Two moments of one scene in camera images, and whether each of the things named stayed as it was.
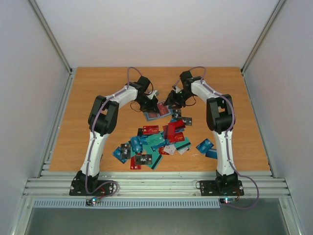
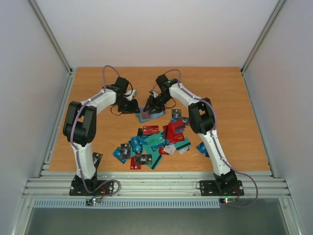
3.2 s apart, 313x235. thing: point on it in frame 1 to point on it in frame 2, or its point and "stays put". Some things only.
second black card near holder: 177,113 stays put
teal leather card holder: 170,112 to 143,116
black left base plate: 92,188 stays put
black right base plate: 221,188 stays put
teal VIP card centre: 152,140 stays put
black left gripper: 151,108 to 132,110
